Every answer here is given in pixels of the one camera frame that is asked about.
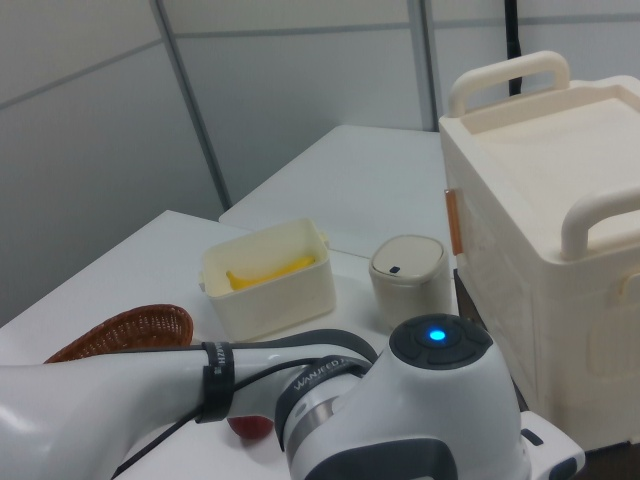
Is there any yellow toy banana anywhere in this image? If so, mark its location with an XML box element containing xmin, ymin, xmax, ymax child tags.
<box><xmin>225</xmin><ymin>254</ymin><xmax>317</xmax><ymax>292</ymax></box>

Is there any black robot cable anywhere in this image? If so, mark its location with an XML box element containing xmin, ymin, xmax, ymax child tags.
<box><xmin>112</xmin><ymin>355</ymin><xmax>372</xmax><ymax>479</ymax></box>

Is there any brown wicker basket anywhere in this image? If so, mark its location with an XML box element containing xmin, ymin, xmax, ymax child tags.
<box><xmin>43</xmin><ymin>303</ymin><xmax>195</xmax><ymax>365</ymax></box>

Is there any black printed velcro strap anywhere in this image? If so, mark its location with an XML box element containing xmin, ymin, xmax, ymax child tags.
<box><xmin>273</xmin><ymin>357</ymin><xmax>379</xmax><ymax>451</ymax></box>

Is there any cream lidded canister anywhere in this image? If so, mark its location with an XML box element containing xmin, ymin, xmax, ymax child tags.
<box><xmin>368</xmin><ymin>234</ymin><xmax>454</xmax><ymax>331</ymax></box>

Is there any cream square plastic container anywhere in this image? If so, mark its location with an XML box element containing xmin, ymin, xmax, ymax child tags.
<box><xmin>198</xmin><ymin>218</ymin><xmax>337</xmax><ymax>341</ymax></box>

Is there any cream plastic box with handles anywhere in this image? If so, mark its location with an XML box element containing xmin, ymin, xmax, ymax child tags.
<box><xmin>438</xmin><ymin>49</ymin><xmax>640</xmax><ymax>449</ymax></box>

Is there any grey partition post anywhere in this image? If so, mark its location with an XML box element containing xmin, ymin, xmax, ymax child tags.
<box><xmin>413</xmin><ymin>0</ymin><xmax>442</xmax><ymax>134</ymax></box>

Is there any black vertical pole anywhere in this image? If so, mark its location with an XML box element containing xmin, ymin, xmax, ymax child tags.
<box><xmin>501</xmin><ymin>0</ymin><xmax>525</xmax><ymax>96</ymax></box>

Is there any red toy apple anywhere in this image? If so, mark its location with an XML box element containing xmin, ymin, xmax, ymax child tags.
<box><xmin>227</xmin><ymin>414</ymin><xmax>275</xmax><ymax>441</ymax></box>

